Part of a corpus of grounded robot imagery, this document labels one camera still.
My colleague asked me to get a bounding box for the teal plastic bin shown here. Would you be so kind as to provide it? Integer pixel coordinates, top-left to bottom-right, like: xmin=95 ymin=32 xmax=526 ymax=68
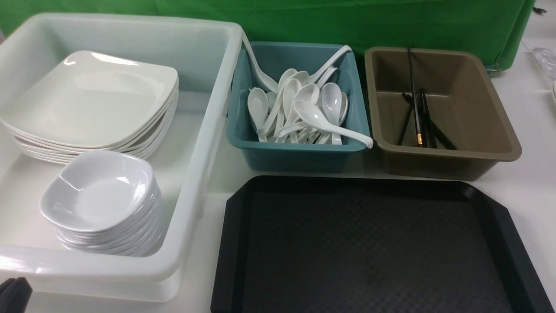
xmin=226 ymin=41 xmax=371 ymax=173

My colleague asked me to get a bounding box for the white spoon overhanging bin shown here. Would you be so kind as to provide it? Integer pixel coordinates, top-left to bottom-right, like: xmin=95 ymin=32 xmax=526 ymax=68
xmin=293 ymin=100 xmax=374 ymax=149

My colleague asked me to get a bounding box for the small white bowl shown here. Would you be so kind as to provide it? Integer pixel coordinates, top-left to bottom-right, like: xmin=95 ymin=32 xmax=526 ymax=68
xmin=39 ymin=150 xmax=159 ymax=233

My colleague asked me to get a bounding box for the large white square plate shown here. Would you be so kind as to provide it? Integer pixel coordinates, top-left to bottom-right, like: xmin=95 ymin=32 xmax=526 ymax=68
xmin=1 ymin=51 xmax=179 ymax=148

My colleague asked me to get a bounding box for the clear plastic object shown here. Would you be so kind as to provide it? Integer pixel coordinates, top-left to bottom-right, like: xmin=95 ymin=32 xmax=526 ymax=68
xmin=528 ymin=47 xmax=556 ymax=81

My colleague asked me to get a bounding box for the white spoon on bin corner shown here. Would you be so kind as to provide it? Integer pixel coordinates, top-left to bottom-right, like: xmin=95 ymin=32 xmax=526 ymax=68
xmin=308 ymin=45 xmax=352 ymax=83

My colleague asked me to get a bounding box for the black plastic serving tray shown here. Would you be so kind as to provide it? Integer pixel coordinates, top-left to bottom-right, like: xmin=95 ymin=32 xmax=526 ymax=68
xmin=210 ymin=176 xmax=555 ymax=313

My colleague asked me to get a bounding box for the black chopstick in bin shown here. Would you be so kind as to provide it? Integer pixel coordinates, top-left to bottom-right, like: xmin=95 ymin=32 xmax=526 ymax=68
xmin=397 ymin=93 xmax=415 ymax=145
xmin=417 ymin=93 xmax=457 ymax=150

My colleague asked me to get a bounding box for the stack of white plates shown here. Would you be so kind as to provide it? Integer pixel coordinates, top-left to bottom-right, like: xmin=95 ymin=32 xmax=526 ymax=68
xmin=7 ymin=85 xmax=179 ymax=165

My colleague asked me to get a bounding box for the white ceramic soup spoon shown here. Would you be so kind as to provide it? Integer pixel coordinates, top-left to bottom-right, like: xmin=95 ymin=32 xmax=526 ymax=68
xmin=320 ymin=83 xmax=342 ymax=127

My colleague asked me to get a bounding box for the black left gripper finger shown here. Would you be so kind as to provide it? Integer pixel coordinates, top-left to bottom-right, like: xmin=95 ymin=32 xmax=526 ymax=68
xmin=0 ymin=277 xmax=33 ymax=313

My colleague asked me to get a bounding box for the brown plastic bin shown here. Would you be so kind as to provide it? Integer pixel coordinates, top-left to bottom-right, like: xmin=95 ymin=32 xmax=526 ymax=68
xmin=364 ymin=47 xmax=522 ymax=181

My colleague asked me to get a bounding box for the green cloth backdrop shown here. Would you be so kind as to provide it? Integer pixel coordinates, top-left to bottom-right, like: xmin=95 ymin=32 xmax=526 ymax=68
xmin=0 ymin=0 xmax=535 ymax=70

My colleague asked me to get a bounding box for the black chopstick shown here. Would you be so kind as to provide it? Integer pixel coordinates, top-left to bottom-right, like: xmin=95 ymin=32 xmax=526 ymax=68
xmin=397 ymin=93 xmax=415 ymax=145
xmin=417 ymin=93 xmax=457 ymax=150
xmin=420 ymin=88 xmax=437 ymax=149
xmin=407 ymin=45 xmax=424 ymax=148

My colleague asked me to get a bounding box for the large white plastic tub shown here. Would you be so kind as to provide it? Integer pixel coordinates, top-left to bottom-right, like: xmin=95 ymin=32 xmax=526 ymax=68
xmin=0 ymin=13 xmax=243 ymax=302

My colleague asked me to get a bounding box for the white spoon leaning on tub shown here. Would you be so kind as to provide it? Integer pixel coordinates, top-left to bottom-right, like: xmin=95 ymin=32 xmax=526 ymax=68
xmin=242 ymin=32 xmax=278 ymax=93

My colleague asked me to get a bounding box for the stack of white bowls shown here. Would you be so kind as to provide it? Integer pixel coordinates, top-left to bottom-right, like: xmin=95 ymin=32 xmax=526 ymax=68
xmin=54 ymin=186 xmax=165 ymax=257

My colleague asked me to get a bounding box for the pile of white spoons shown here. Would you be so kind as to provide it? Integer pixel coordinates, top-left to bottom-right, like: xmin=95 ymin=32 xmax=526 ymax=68
xmin=247 ymin=66 xmax=349 ymax=145

